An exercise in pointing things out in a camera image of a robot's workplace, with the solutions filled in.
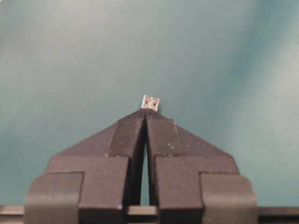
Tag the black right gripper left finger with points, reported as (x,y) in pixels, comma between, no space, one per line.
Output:
(92,181)

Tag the black USB cable silver plug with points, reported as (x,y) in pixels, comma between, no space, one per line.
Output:
(150,102)

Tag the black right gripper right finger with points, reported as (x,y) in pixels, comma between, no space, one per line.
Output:
(193,182)

